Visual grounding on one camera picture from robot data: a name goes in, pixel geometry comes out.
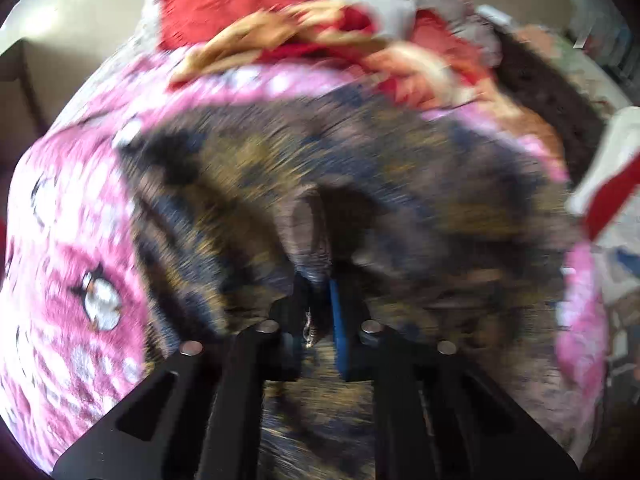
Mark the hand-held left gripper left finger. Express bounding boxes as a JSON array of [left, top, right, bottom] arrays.
[[52, 272, 313, 480]]

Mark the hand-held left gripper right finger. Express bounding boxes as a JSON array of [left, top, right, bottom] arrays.
[[327, 277, 581, 480]]

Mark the dark floral patterned garment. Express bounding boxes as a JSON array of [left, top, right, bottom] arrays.
[[115, 85, 581, 480]]

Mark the pink penguin print blanket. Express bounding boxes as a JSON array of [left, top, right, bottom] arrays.
[[0, 55, 608, 476]]

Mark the red cloth on chair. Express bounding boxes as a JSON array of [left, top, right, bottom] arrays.
[[582, 152, 640, 241]]

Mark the red heart-shaped pillow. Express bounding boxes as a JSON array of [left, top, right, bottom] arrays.
[[157, 0, 331, 51], [410, 10, 496, 86]]

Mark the gold and red cloth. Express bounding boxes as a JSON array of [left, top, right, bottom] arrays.
[[170, 0, 561, 151]]

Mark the dark carved wooden nightstand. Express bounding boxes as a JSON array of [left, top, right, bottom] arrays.
[[492, 25, 608, 186]]

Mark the small white pillow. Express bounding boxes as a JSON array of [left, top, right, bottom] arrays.
[[345, 0, 418, 41]]

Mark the white chair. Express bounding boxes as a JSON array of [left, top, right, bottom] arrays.
[[565, 107, 640, 241]]

